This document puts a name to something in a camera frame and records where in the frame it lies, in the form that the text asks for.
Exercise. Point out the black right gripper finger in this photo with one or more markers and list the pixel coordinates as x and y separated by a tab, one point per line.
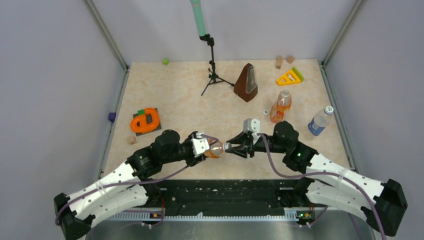
241	151
239	139

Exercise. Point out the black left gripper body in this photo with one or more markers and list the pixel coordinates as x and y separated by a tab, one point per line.
185	151

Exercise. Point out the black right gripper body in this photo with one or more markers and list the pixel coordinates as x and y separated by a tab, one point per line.
259	145

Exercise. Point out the orange tea bottle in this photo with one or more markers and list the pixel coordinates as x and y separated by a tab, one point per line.
281	106
215	151

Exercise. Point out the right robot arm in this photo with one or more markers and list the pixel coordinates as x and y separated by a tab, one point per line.
321	181

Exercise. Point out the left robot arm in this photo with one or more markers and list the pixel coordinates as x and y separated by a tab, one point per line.
129	185

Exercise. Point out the blue label water bottle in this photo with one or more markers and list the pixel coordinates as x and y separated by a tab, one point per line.
321	120

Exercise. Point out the brown wooden metronome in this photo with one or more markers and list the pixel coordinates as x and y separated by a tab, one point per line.
246	87

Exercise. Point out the small wooden cube left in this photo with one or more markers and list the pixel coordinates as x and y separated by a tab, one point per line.
131	140

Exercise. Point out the black mini tripod stand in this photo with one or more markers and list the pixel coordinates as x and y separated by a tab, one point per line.
213	77

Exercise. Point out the yellow triangle toy block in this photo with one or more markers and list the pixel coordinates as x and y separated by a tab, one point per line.
289	78

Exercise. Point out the wooden block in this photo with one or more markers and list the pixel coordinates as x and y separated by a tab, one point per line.
279	62
290	59

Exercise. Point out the green cube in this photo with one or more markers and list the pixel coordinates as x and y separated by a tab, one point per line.
165	61

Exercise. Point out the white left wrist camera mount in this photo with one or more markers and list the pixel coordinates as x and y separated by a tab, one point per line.
200	144

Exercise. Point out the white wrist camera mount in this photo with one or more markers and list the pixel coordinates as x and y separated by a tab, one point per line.
251	127
200	144

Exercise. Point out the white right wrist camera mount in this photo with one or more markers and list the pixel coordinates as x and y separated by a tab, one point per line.
251	127

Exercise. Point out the orange ring toy on plate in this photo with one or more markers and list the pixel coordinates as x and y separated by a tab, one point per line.
146	120

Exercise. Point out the purple wall knob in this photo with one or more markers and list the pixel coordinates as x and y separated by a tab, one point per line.
112	117

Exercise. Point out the mint green cylinder handle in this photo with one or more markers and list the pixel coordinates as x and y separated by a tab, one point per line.
198	16

